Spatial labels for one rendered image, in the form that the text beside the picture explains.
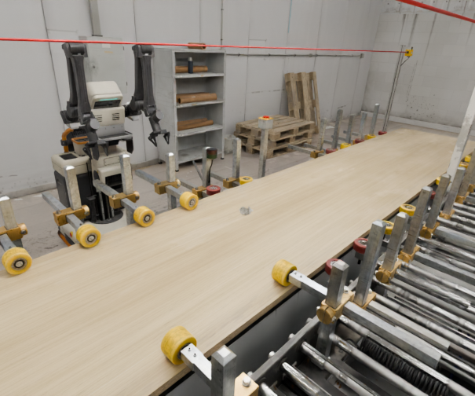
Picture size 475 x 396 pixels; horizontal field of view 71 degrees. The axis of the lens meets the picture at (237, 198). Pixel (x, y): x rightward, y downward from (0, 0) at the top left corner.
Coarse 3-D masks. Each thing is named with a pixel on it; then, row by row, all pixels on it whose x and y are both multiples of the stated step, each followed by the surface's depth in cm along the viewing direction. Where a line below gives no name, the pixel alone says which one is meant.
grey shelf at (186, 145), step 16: (160, 48) 409; (176, 48) 440; (160, 64) 418; (176, 64) 454; (208, 64) 484; (224, 64) 462; (160, 80) 428; (176, 80) 462; (192, 80) 481; (208, 80) 493; (224, 80) 467; (160, 96) 437; (224, 96) 476; (176, 112) 428; (192, 112) 500; (208, 112) 513; (224, 112) 487; (176, 128) 436; (192, 128) 475; (208, 128) 479; (224, 128) 497; (160, 144) 469; (176, 144) 444; (192, 144) 520; (208, 144) 534; (160, 160) 487; (176, 160) 453
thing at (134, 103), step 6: (132, 48) 215; (144, 48) 208; (150, 48) 211; (144, 54) 217; (138, 60) 216; (138, 66) 218; (138, 72) 220; (138, 78) 222; (138, 84) 224; (138, 90) 226; (132, 96) 229; (138, 96) 228; (132, 102) 231; (138, 102) 230; (132, 108) 234; (138, 108) 232
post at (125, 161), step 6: (120, 156) 154; (126, 156) 154; (120, 162) 156; (126, 162) 155; (126, 168) 156; (126, 174) 157; (126, 180) 158; (126, 186) 159; (132, 186) 162; (126, 192) 160; (132, 192) 163; (126, 210) 166; (126, 216) 168; (132, 216) 167; (132, 222) 168
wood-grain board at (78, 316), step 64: (256, 192) 187; (320, 192) 191; (384, 192) 195; (64, 256) 126; (128, 256) 128; (192, 256) 129; (256, 256) 131; (320, 256) 133; (0, 320) 97; (64, 320) 98; (128, 320) 99; (192, 320) 100; (256, 320) 105; (0, 384) 79; (64, 384) 80; (128, 384) 81
